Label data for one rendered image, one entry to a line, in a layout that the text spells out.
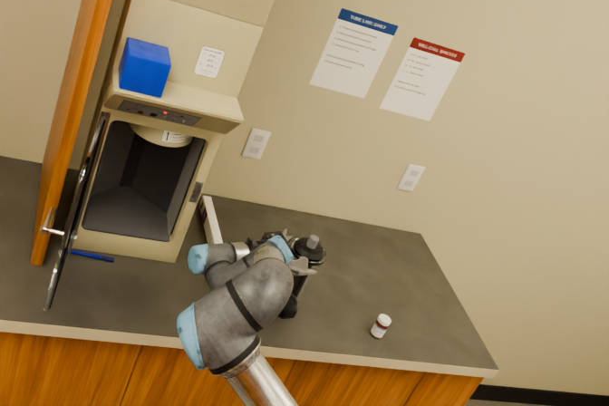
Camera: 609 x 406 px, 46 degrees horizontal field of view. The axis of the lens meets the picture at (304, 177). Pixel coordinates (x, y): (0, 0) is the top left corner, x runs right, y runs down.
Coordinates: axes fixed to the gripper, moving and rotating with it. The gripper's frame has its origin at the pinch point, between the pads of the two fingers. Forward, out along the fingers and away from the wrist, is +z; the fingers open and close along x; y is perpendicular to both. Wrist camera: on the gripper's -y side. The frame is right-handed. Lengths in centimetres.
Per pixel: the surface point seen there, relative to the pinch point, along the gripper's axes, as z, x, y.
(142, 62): -53, 18, 48
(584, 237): 163, 14, -18
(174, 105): -44, 15, 39
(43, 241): -66, 22, -8
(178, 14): -43, 27, 57
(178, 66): -40, 26, 43
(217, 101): -32, 18, 39
